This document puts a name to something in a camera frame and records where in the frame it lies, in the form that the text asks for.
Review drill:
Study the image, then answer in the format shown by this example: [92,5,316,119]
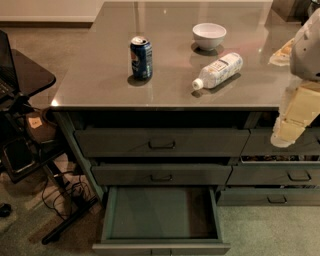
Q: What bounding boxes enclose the white plastic bottle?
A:
[192,52,243,90]

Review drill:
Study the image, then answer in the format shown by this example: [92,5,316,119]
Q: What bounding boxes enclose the black laptop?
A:
[0,30,19,102]

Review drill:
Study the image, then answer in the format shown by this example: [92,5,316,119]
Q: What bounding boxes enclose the small black floor object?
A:
[0,203,12,217]

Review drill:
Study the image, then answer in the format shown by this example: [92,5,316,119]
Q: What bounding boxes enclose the yellow snack packet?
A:
[269,39,294,66]

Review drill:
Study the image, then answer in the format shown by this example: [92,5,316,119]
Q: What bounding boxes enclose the brown bag with label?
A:
[26,108,57,143]

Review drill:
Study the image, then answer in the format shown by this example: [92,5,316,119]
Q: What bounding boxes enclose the black side table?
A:
[0,49,98,246]

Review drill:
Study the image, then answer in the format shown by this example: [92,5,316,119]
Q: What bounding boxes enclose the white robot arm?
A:
[270,9,320,148]

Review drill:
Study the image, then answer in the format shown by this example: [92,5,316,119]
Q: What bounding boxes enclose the blue soda can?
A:
[130,36,153,80]

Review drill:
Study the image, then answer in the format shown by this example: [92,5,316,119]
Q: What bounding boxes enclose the black cables on floor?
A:
[40,169,91,222]

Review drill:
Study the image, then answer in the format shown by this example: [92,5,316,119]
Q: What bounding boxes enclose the drawer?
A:
[91,163,232,185]
[227,156,320,186]
[241,128,320,156]
[217,188,320,206]
[74,128,249,157]
[93,186,230,256]

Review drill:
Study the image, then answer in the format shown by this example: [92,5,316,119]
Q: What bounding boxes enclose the white ceramic bowl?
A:
[192,23,227,51]

